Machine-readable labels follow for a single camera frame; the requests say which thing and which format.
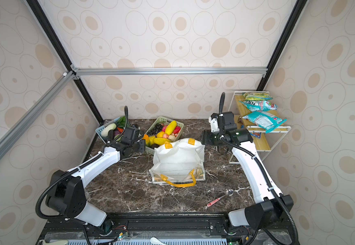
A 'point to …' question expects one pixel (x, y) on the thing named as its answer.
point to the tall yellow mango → (171, 127)
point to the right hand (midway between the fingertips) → (205, 137)
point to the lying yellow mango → (160, 141)
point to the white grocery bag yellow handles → (179, 163)
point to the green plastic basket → (164, 130)
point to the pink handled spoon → (229, 192)
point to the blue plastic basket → (112, 130)
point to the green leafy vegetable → (121, 122)
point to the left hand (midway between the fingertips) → (144, 140)
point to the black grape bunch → (156, 128)
